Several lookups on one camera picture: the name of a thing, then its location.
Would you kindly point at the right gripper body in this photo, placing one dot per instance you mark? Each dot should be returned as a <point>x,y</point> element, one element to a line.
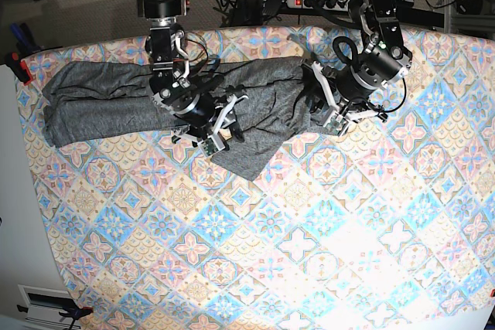
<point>204,115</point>

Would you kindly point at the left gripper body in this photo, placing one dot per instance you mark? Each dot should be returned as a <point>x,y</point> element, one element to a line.
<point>343,91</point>

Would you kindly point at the grey t-shirt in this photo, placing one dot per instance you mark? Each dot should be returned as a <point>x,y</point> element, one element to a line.
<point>88,100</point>

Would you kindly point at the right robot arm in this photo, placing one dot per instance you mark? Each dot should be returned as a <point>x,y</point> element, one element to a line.
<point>177,87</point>

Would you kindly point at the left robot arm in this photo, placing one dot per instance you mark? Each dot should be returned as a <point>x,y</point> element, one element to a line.
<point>383,61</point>

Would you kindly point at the patterned tile tablecloth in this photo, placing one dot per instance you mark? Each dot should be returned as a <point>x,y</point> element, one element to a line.
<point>389,225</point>

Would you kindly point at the red black clamp upper left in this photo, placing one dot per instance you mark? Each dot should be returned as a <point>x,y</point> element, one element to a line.
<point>18,66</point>

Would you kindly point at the black orange clamp lower left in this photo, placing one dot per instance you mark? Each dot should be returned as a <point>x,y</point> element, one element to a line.
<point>75,314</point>

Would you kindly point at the white tray lower left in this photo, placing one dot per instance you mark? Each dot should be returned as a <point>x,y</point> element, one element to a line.
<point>43,306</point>

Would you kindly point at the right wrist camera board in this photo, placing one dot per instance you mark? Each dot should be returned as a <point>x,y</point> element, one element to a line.
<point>212,145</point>

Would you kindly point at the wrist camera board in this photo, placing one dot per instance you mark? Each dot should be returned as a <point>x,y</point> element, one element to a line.
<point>336,124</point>
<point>212,145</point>

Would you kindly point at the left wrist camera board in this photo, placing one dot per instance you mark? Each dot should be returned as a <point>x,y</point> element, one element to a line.
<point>336,124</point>

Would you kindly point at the white power strip red switch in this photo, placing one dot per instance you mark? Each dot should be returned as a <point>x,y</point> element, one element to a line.
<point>328,5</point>

